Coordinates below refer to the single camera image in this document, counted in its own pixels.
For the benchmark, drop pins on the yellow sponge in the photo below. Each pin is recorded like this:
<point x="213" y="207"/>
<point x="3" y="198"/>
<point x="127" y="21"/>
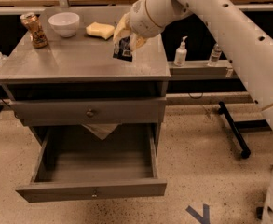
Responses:
<point x="104" y="31"/>

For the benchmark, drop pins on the black metal stand leg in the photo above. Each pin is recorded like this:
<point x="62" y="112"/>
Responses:
<point x="238" y="127"/>

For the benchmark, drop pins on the clear plastic water bottle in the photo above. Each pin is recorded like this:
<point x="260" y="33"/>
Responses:
<point x="215" y="55"/>

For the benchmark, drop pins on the grey drawer cabinet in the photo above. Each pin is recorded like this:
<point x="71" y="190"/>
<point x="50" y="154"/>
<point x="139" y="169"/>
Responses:
<point x="83" y="67"/>

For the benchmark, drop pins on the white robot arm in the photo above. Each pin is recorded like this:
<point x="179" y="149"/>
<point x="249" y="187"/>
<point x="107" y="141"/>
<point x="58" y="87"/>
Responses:
<point x="245" y="45"/>

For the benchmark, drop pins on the closed grey top drawer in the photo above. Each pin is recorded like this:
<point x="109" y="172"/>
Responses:
<point x="89" y="111"/>

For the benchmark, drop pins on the dark blue rxbar wrapper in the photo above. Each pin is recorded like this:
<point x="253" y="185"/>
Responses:
<point x="122" y="49"/>

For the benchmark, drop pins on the orange patterned drink can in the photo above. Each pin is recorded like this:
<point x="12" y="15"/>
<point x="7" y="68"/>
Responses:
<point x="31" y="22"/>

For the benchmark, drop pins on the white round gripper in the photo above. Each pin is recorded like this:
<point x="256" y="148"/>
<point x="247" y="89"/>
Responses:
<point x="140" y="20"/>

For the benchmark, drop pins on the open grey middle drawer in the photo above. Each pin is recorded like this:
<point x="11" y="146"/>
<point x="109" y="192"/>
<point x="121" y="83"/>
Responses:
<point x="74" y="164"/>

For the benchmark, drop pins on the white pump lotion bottle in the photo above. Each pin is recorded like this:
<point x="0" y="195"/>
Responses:
<point x="180" y="53"/>

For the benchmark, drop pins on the white ceramic bowl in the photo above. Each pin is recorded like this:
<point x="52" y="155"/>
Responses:
<point x="64" y="24"/>

